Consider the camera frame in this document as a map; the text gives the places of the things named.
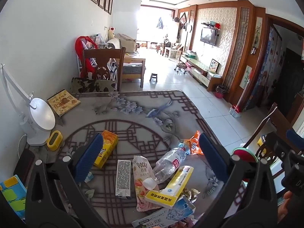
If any red green trash bin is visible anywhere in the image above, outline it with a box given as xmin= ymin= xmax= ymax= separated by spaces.
xmin=232 ymin=147 xmax=258 ymax=163

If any grey white milk carton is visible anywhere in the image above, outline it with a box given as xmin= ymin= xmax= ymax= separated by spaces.
xmin=115 ymin=160 xmax=131 ymax=199

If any blue white carton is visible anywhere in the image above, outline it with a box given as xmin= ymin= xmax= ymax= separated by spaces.
xmin=131 ymin=196 xmax=196 ymax=227

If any yellow iced tea carton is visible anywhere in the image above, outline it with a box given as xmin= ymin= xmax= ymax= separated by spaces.
xmin=94 ymin=130 xmax=119 ymax=169

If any orange snack bag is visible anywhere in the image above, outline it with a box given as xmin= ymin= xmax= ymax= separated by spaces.
xmin=183 ymin=130 xmax=203 ymax=155

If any pink Pocky snack bag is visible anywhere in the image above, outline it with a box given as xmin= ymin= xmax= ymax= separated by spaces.
xmin=132 ymin=155 xmax=161 ymax=212

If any yellow white medicine box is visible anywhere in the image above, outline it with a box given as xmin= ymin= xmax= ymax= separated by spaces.
xmin=145 ymin=165 xmax=194 ymax=208

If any clear plastic water bottle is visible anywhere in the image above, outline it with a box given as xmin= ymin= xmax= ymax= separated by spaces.
xmin=143 ymin=148 xmax=187 ymax=190

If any person's right hand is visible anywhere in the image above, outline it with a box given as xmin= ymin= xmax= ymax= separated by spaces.
xmin=278 ymin=191 xmax=293 ymax=223

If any dark wooden chair right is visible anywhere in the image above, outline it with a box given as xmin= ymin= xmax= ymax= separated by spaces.
xmin=240 ymin=104 xmax=303 ymax=169

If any yellow toy car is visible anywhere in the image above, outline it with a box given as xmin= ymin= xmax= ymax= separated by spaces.
xmin=257 ymin=135 xmax=266 ymax=147

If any blue green toy tablet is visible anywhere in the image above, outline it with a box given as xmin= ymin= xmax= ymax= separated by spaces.
xmin=1 ymin=174 xmax=27 ymax=220

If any yellow rectangular holder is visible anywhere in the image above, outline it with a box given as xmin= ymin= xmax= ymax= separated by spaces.
xmin=46 ymin=130 xmax=63 ymax=151

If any white mop with red base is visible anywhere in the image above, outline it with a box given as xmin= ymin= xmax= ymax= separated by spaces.
xmin=229 ymin=73 xmax=253 ymax=118

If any white desk lamp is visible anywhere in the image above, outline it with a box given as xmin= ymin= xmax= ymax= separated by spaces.
xmin=1 ymin=64 xmax=55 ymax=147

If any small red waste basket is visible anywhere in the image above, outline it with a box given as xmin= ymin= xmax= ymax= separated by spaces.
xmin=215 ymin=84 xmax=228 ymax=99

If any yellow illustrated book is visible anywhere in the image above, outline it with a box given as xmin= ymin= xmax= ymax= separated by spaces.
xmin=47 ymin=89 xmax=81 ymax=117

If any floral seat cushion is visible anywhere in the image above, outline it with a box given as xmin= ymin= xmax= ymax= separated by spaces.
xmin=71 ymin=78 xmax=116 ymax=93

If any wooden tv cabinet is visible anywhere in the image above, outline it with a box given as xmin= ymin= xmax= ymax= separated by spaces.
xmin=180 ymin=55 xmax=223 ymax=92

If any red bag on rack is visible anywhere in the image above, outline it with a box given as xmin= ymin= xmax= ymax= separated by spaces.
xmin=75 ymin=36 xmax=98 ymax=79

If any dark wooden dining chair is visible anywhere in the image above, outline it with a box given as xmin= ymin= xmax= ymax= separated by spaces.
xmin=84 ymin=47 xmax=126 ymax=91

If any small black stool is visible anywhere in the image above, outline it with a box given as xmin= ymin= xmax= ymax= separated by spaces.
xmin=149 ymin=73 xmax=158 ymax=83

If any wooden sofa with cushions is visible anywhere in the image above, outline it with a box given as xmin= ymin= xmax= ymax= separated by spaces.
xmin=107 ymin=31 xmax=146 ymax=88

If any wall mounted television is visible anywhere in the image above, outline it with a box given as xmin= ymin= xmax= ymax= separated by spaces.
xmin=200 ymin=28 xmax=218 ymax=46

